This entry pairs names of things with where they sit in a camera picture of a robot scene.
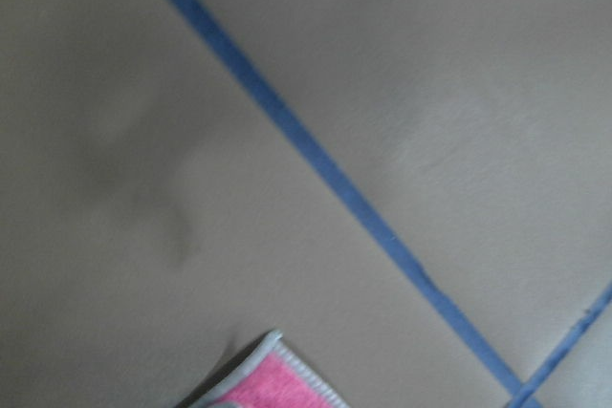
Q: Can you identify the pink terry towel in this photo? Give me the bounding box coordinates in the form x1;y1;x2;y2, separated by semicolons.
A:
178;330;349;408

